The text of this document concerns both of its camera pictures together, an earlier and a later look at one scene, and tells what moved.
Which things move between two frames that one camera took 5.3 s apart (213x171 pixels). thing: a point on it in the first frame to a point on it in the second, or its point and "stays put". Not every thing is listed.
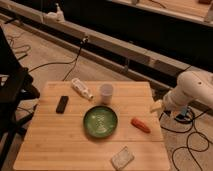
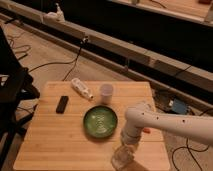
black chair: x=16 y=85 stays put
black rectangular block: x=63 y=100 stays put
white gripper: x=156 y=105 to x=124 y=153
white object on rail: x=55 y=17 stays put
